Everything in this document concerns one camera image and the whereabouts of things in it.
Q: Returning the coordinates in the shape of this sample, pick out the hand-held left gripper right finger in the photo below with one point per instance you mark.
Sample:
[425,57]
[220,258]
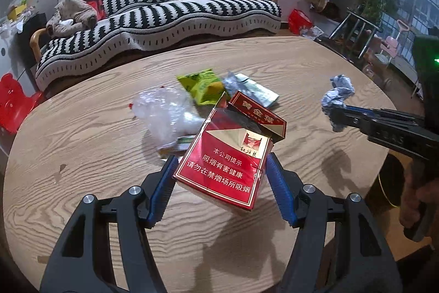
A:
[279,190]

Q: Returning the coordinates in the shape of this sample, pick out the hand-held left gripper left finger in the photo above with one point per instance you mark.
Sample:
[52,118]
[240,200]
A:
[161,190]

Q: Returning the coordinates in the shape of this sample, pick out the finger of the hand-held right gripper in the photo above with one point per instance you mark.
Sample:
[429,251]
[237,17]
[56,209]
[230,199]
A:
[349,123]
[387,115]

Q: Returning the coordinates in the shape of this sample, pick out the blue wrapper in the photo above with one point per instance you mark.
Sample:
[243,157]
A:
[339,90]

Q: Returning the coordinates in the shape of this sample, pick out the green white torn carton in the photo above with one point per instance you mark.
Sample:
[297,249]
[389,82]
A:
[178,145]

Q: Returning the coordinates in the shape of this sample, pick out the red cigarette box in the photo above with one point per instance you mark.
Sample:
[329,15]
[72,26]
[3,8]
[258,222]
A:
[226,162]

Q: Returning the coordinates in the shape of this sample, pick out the clear plastic bag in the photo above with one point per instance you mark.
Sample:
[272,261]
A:
[164,114]

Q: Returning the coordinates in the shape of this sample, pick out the silver foil packet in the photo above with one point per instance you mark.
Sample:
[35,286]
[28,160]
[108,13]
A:
[253,90]

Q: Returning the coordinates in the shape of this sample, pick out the green yellow snack packet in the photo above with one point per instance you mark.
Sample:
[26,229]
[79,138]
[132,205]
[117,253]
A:
[202,85]

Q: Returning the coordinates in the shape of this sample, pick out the person's right hand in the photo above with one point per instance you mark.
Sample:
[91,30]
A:
[410,207]

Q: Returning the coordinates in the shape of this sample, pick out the pink child's chair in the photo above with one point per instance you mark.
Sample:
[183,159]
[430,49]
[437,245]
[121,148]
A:
[391,46]

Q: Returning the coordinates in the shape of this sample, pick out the white papers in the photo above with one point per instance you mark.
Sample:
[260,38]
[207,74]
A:
[312,32]

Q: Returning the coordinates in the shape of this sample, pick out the red plastic bag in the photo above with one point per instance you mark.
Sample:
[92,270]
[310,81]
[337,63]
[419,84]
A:
[298,20]

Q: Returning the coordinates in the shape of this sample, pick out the red bear stool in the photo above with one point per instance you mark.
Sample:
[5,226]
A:
[13,100]

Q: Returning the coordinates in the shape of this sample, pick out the black white striped sofa cover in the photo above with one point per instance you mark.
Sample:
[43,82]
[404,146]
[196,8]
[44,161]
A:
[154,15]

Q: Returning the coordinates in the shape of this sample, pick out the brown clothes bundle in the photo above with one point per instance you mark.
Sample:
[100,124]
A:
[73,13]

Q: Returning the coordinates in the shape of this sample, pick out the white cabinet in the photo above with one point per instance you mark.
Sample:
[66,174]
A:
[7,52]

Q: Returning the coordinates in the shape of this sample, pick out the black side cabinet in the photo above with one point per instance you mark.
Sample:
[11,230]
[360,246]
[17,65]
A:
[34,21]

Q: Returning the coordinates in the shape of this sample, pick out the yellow box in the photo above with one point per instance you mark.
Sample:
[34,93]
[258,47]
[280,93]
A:
[17,9]

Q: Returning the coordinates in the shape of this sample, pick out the metal frame chair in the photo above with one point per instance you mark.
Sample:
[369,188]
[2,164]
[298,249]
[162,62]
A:
[356,21]

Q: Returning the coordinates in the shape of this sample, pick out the wooden frame sofa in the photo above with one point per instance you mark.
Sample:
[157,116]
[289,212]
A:
[36,42]

